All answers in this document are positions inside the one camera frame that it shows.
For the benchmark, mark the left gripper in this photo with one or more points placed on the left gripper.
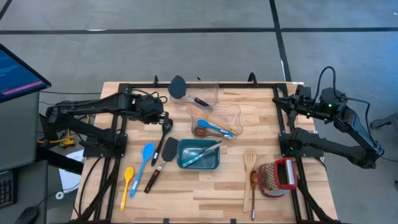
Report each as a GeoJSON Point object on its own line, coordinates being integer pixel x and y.
{"type": "Point", "coordinates": [149, 107]}

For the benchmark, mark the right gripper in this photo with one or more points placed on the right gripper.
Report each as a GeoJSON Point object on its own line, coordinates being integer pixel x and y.
{"type": "Point", "coordinates": [308, 102]}

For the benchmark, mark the square black spatula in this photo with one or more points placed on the square black spatula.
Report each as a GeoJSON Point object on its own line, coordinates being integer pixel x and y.
{"type": "Point", "coordinates": [169, 149]}

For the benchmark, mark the round black spatula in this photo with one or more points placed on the round black spatula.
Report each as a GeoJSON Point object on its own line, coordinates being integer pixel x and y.
{"type": "Point", "coordinates": [177, 87]}

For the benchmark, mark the black slotted spatula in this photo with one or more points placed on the black slotted spatula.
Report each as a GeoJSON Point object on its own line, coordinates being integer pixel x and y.
{"type": "Point", "coordinates": [157, 152]}

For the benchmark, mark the long blue silicone spoon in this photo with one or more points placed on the long blue silicone spoon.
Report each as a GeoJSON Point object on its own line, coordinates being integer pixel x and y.
{"type": "Point", "coordinates": [147, 150]}

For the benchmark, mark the teal plastic bin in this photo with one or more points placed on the teal plastic bin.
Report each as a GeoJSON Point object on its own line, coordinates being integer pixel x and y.
{"type": "Point", "coordinates": [186, 147]}

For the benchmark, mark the dark brown wooden spoon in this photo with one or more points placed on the dark brown wooden spoon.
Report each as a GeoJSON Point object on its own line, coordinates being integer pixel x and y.
{"type": "Point", "coordinates": [200, 132]}

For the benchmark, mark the short blue silicone spoon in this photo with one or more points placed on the short blue silicone spoon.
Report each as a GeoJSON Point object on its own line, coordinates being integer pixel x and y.
{"type": "Point", "coordinates": [203, 123]}

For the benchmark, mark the clear plastic bin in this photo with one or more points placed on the clear plastic bin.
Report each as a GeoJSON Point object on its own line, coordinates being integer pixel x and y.
{"type": "Point", "coordinates": [237, 112]}

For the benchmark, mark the slim white utensil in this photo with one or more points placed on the slim white utensil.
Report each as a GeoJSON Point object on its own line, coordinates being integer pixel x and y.
{"type": "Point", "coordinates": [202, 152]}

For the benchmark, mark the yellow silicone spoon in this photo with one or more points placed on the yellow silicone spoon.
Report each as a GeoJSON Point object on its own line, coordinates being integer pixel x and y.
{"type": "Point", "coordinates": [128, 174]}

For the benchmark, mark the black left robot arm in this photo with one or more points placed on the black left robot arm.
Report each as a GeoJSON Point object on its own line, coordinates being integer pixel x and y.
{"type": "Point", "coordinates": [93, 105]}

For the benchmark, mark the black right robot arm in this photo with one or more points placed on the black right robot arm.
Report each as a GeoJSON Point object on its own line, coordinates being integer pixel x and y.
{"type": "Point", "coordinates": [342, 149]}

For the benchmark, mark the red-framed box grater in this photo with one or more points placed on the red-framed box grater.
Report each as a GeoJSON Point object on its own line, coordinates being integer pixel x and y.
{"type": "Point", "coordinates": [273, 180]}

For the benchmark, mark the metal-tipped dark wooden spoon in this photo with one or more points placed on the metal-tipped dark wooden spoon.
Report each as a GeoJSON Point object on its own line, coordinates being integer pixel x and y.
{"type": "Point", "coordinates": [254, 177]}

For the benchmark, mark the white paper sheet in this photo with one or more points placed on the white paper sheet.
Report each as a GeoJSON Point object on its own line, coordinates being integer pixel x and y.
{"type": "Point", "coordinates": [70, 177]}

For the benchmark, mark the computer monitor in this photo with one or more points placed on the computer monitor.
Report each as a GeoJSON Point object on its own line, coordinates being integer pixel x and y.
{"type": "Point", "coordinates": [15, 77]}

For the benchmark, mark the black computer mouse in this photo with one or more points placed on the black computer mouse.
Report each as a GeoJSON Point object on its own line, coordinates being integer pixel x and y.
{"type": "Point", "coordinates": [28, 215]}

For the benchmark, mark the black keyboard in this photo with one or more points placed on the black keyboard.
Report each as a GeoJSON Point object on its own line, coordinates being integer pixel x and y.
{"type": "Point", "coordinates": [6, 188]}

